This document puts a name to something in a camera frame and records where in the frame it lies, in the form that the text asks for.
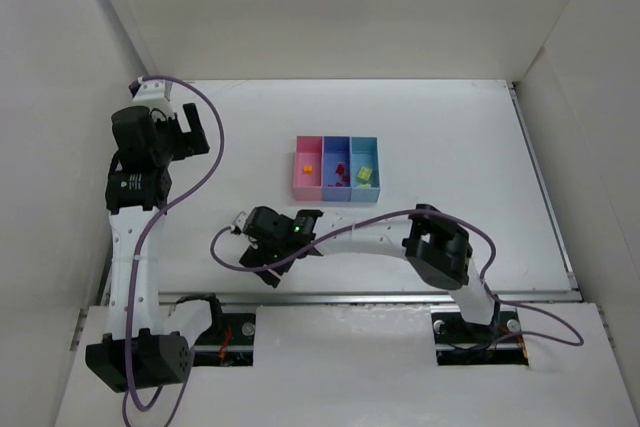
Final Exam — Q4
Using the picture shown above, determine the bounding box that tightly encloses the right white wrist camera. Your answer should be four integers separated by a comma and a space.
230, 211, 248, 235

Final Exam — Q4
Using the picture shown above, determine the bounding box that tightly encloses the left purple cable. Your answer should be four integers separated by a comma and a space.
119, 75, 225, 427

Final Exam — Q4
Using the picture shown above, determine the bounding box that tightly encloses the yellow-green lego block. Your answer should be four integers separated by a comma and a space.
356, 166, 374, 184

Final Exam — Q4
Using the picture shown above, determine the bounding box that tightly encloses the light blue container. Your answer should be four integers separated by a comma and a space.
351, 137, 381, 204

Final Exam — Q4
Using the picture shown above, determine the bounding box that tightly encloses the dark blue container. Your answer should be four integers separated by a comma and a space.
322, 136, 352, 202

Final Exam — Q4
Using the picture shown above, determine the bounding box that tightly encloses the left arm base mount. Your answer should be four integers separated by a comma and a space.
164, 293, 256, 367

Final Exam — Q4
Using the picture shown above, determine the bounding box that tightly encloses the pink container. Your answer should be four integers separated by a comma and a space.
293, 136, 324, 202

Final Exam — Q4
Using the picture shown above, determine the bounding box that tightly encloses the metal front rail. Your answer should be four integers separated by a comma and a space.
149, 289, 581, 311

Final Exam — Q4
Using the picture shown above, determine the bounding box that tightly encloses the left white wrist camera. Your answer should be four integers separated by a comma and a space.
129, 78, 174, 117

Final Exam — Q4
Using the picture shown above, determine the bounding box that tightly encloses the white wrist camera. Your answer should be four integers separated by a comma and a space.
230, 211, 248, 235
129, 78, 174, 117

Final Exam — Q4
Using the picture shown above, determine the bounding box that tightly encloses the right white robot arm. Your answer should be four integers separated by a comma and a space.
232, 204, 497, 326

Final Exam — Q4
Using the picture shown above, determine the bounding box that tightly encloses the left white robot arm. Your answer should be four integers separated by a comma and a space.
85, 103, 221, 393

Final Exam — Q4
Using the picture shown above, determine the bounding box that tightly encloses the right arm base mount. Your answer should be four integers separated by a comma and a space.
431, 310, 529, 366

